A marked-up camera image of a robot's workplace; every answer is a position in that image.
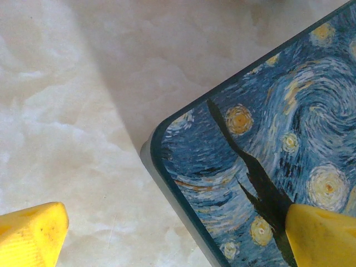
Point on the starry night tin box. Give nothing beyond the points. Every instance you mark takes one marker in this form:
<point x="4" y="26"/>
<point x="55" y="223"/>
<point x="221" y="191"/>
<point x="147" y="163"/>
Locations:
<point x="278" y="125"/>

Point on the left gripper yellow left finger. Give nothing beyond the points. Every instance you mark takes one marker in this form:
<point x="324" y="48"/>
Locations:
<point x="27" y="239"/>

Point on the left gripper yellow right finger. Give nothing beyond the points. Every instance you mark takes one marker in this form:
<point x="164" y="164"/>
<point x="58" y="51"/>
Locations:
<point x="322" y="239"/>

